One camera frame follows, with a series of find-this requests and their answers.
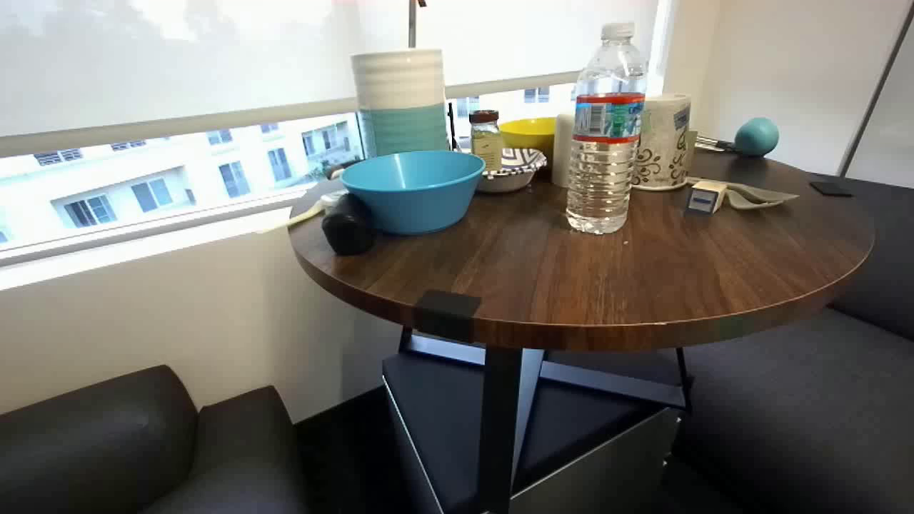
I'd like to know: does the black white patterned dish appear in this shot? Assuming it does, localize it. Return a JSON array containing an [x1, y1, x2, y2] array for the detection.
[[475, 145, 550, 198]]

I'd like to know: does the black tape patch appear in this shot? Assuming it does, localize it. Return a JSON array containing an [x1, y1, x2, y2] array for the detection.
[[415, 288, 483, 343], [809, 176, 856, 199]]

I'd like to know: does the yellow bowl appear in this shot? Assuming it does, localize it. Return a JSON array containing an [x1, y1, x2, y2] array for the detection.
[[500, 113, 560, 169]]

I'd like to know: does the white plastic spoon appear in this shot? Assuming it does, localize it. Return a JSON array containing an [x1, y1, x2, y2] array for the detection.
[[722, 180, 803, 208]]

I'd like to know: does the dark leather armchair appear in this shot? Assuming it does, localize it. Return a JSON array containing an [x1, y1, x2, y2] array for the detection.
[[0, 362, 312, 514]]

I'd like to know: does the patterned paper cup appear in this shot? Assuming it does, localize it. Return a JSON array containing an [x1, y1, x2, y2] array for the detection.
[[630, 91, 694, 195]]

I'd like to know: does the white roller window blind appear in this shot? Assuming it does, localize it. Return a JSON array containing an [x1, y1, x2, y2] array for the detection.
[[0, 0, 667, 161]]

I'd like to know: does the teal ball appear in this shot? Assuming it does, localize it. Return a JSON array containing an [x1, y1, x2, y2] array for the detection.
[[694, 113, 782, 161]]

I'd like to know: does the small glass jar dark lid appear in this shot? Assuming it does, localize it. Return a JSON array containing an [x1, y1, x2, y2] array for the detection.
[[465, 109, 505, 176]]

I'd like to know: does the black ladle pale handle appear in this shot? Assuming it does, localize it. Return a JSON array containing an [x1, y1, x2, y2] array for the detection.
[[282, 180, 380, 258]]

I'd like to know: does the dark grey bench sofa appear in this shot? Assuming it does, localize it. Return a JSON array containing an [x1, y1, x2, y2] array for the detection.
[[666, 173, 914, 514]]

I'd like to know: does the blue plastic bowl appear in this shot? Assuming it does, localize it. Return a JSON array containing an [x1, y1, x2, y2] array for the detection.
[[339, 148, 489, 236]]

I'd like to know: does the black metal table leg frame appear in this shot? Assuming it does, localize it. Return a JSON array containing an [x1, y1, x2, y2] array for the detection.
[[397, 326, 694, 514]]

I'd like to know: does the thin metal rod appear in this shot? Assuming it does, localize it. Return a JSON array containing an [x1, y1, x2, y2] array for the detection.
[[406, 0, 427, 51]]

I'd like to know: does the clear plastic water bottle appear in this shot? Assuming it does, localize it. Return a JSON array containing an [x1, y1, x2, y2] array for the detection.
[[563, 19, 650, 236]]

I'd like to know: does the white and teal canister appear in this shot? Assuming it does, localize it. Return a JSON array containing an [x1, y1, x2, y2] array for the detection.
[[349, 49, 450, 161]]

